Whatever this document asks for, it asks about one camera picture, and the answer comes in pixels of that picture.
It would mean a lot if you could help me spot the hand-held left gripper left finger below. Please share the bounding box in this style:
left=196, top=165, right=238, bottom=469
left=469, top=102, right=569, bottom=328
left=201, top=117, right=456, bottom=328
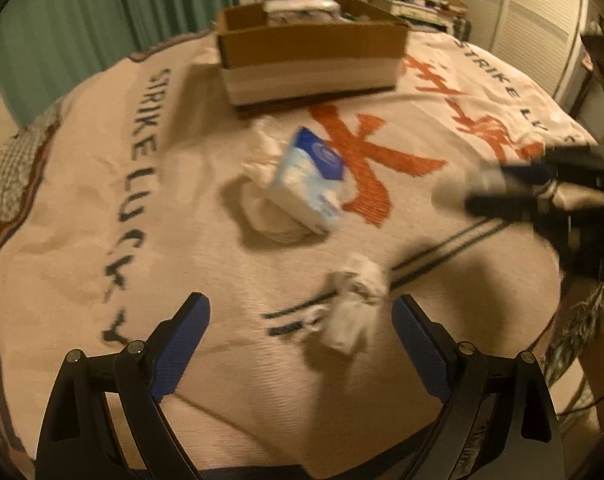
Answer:
left=34, top=292, right=211, bottom=480

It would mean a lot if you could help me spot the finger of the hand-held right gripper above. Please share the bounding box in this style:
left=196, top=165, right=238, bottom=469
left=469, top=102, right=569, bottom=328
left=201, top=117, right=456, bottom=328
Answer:
left=499, top=145, right=604, bottom=188
left=464, top=187, right=604, bottom=223

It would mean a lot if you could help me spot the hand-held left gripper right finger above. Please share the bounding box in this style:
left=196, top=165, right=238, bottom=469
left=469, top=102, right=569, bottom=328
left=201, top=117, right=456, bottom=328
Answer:
left=392, top=294, right=567, bottom=480

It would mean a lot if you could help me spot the white cloth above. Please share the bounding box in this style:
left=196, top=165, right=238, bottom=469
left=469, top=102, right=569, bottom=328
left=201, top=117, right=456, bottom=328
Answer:
left=302, top=254, right=390, bottom=356
left=238, top=120, right=323, bottom=246

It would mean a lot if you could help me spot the printed beige blanket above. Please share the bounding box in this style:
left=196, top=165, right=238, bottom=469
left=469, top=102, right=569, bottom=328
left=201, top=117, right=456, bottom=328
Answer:
left=0, top=29, right=604, bottom=463

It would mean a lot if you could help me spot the white wardrobe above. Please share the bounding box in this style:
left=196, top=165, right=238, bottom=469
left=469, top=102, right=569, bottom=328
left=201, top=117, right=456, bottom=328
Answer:
left=460, top=0, right=590, bottom=107

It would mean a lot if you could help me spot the white folded cloth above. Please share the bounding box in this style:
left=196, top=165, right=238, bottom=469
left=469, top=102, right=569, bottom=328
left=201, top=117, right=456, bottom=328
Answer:
left=238, top=120, right=323, bottom=246

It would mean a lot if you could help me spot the blue and white tissue pack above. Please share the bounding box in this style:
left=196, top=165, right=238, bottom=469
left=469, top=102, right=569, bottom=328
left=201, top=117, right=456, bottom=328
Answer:
left=267, top=126, right=347, bottom=235

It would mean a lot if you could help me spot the cluttered desk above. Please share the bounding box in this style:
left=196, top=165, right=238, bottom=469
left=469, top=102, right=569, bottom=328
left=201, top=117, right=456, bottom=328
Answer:
left=309, top=0, right=470, bottom=28

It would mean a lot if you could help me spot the checked cloth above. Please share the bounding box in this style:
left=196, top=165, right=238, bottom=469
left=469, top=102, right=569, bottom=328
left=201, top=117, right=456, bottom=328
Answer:
left=0, top=95, right=67, bottom=273

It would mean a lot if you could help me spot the brown cardboard box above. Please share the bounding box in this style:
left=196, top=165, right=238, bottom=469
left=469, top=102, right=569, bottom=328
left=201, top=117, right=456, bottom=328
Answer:
left=217, top=0, right=411, bottom=109

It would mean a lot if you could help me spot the white bundle in box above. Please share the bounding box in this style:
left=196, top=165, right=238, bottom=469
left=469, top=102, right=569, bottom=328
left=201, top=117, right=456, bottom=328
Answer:
left=263, top=0, right=341, bottom=24

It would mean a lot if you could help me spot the green curtain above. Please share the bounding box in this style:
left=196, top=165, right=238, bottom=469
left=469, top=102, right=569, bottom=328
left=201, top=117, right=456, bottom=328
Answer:
left=0, top=0, right=241, bottom=127

